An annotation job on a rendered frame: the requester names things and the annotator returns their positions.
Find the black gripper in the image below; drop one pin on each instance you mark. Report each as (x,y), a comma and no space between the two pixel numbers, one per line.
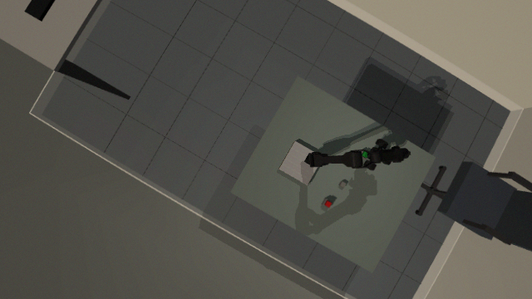
(382,144)

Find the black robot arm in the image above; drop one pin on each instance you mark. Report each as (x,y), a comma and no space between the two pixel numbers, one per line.
(354,158)

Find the red button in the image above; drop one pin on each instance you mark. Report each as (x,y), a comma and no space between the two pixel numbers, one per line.
(327,203)

